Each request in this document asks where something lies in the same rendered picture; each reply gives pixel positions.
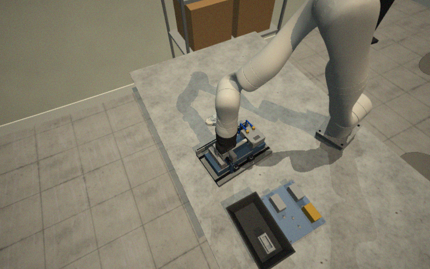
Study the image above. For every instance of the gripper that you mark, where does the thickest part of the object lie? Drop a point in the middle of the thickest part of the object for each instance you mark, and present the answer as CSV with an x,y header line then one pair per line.
x,y
226,138

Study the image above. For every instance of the yellow brass block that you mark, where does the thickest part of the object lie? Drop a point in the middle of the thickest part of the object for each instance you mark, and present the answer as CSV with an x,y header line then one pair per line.
x,y
311,212

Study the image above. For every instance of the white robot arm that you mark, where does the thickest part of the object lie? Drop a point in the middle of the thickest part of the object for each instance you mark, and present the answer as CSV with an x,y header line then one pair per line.
x,y
347,28

